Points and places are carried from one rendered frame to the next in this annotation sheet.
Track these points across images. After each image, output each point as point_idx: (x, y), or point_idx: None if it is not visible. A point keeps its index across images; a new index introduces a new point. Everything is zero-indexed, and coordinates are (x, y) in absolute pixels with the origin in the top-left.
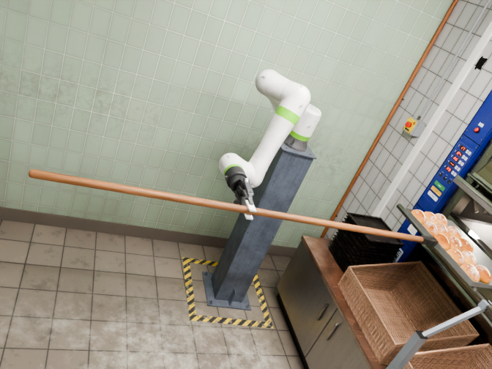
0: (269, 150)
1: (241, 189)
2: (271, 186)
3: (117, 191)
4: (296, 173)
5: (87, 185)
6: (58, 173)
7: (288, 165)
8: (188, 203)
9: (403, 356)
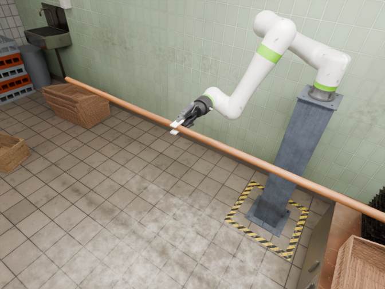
0: (243, 86)
1: None
2: (289, 132)
3: (97, 94)
4: (314, 124)
5: (85, 89)
6: (75, 80)
7: (305, 114)
8: (133, 110)
9: None
